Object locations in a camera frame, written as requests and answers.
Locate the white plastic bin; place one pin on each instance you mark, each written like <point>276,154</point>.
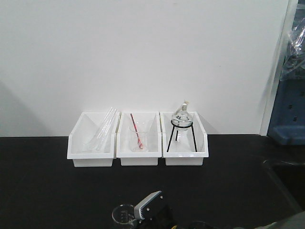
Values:
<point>83,131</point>
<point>182,152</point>
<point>148,122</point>

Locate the glass beaker in middle bin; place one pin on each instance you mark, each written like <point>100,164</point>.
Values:
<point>133,140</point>

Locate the blue plastic rack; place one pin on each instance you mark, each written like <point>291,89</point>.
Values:
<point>287,123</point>

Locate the glass tubes bundle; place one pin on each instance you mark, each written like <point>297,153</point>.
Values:
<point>101,134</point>

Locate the clear glass measuring beaker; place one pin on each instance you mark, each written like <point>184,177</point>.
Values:
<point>123,217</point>

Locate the clear plastic bag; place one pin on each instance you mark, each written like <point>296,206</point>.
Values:
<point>295,40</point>

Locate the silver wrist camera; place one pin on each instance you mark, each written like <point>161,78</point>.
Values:
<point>150,206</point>

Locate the middle white plastic bin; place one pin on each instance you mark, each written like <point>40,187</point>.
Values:
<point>148,122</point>

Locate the left white plastic bin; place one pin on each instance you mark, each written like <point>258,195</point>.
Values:
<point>83,131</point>

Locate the round glass flask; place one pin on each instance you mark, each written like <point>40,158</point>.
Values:
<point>181,118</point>

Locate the right white plastic bin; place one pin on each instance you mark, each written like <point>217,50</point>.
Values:
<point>182,152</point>

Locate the black wire tripod stand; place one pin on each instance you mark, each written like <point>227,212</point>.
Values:
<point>181,131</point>

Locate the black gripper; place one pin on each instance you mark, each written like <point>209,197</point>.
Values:
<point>160,219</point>

